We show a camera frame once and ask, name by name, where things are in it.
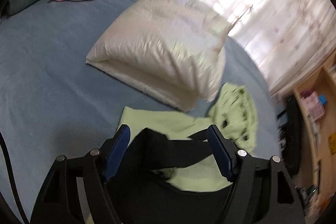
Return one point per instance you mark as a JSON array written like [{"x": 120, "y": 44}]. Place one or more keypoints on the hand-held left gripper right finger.
[{"x": 220, "y": 153}]

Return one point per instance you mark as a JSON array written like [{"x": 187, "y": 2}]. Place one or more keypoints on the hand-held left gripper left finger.
[{"x": 118, "y": 150}]

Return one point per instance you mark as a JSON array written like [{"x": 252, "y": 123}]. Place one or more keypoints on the green and black hooded jacket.
[{"x": 170, "y": 148}]

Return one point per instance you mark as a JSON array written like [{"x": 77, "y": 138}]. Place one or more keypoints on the light wooden shelf unit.
[{"x": 323, "y": 134}]

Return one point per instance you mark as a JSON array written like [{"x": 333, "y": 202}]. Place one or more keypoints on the pink drawer organizer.
[{"x": 313, "y": 106}]

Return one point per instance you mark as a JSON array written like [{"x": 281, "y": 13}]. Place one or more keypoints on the blue-grey bed blanket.
[{"x": 52, "y": 69}]

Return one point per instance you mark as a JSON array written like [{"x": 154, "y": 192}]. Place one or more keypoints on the yellow bag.
[{"x": 332, "y": 145}]

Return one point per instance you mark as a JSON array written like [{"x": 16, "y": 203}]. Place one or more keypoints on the small blue box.
[{"x": 323, "y": 99}]

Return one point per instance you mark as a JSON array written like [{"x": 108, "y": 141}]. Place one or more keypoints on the cream satin pillow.
[{"x": 162, "y": 43}]

